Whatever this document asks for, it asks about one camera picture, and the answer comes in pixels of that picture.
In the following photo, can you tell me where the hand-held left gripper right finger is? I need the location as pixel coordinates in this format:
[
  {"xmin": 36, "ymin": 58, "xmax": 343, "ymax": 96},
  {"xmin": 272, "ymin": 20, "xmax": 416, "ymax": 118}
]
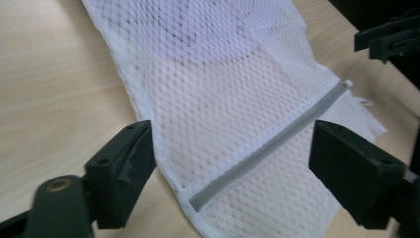
[{"xmin": 308, "ymin": 119, "xmax": 408, "ymax": 231}]

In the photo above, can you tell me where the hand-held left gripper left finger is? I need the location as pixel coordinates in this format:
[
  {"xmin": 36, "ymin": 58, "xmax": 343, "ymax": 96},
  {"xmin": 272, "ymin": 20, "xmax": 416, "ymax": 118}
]
[{"xmin": 84, "ymin": 119, "xmax": 158, "ymax": 230}]

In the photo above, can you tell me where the white mesh laundry bag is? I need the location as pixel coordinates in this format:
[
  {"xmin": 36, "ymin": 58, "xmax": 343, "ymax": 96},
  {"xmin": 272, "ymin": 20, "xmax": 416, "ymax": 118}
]
[{"xmin": 81, "ymin": 0, "xmax": 389, "ymax": 238}]

